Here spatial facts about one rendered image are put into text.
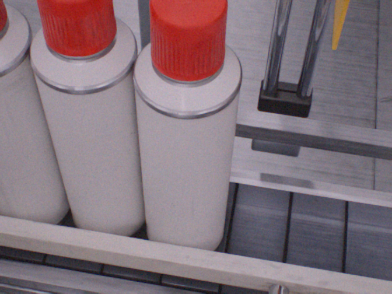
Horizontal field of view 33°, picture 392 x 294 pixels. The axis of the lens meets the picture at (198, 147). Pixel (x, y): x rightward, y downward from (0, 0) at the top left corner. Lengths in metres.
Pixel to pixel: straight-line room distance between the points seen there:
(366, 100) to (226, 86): 0.30
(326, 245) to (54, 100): 0.22
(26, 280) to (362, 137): 0.23
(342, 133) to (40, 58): 0.18
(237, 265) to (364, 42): 0.31
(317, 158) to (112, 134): 0.25
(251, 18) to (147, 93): 0.35
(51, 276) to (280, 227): 0.15
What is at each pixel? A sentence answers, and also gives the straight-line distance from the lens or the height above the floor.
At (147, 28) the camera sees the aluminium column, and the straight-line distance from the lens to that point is 0.49.
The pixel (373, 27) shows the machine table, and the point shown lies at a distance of 0.66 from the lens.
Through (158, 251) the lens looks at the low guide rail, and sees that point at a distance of 0.40.
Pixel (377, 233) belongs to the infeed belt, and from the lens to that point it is 0.47.
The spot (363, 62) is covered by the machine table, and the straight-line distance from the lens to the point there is 0.63.
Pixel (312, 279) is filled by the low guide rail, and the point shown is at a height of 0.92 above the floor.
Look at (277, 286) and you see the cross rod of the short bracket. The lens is 0.40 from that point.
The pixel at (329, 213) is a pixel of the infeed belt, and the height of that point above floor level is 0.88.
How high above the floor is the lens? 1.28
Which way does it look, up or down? 55 degrees down
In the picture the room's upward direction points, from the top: 2 degrees clockwise
